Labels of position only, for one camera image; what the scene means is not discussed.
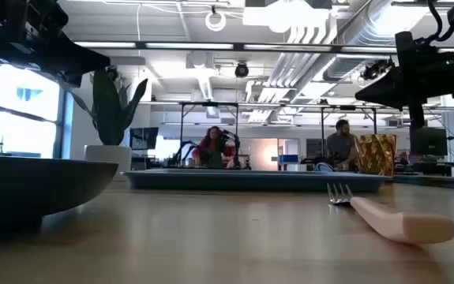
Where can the black background workstation frame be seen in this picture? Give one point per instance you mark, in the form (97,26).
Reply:
(323,130)
(181,130)

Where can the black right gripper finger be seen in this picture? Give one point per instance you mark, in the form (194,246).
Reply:
(428,84)

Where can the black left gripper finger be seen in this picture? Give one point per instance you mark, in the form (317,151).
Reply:
(61,59)

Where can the black monitor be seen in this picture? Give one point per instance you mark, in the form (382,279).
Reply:
(428,141)
(143,138)

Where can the amber faceted cup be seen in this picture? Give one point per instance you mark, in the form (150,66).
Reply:
(376,154)

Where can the black overhead camera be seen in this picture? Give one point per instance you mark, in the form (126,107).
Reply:
(241,70)

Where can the black overhead rig bar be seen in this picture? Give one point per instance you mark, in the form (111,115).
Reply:
(238,46)

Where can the blue box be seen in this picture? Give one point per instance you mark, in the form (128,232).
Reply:
(288,158)

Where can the black background robot arm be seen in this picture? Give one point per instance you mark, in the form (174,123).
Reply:
(234,146)

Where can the blue plastic tray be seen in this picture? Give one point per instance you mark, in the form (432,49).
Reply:
(242,180)

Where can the black ceiling camera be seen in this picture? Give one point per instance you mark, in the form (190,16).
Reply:
(374,70)

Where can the person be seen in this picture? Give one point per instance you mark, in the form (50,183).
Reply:
(211,152)
(341,146)

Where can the white planter pot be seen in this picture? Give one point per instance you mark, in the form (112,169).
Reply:
(108,158)

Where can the dark round plate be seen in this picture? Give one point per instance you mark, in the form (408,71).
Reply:
(33,189)

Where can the dark green potted plant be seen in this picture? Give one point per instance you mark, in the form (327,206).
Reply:
(110,114)

